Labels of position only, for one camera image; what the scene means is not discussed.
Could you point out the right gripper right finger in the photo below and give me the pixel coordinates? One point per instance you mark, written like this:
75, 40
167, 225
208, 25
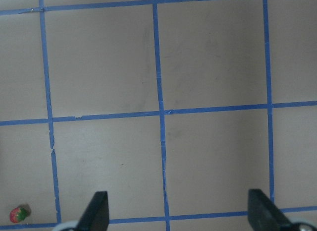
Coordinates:
263, 215

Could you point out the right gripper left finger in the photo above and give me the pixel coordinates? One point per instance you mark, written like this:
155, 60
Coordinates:
94, 218

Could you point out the strawberry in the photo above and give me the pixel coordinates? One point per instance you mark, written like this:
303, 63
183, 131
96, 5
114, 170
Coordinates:
18, 214

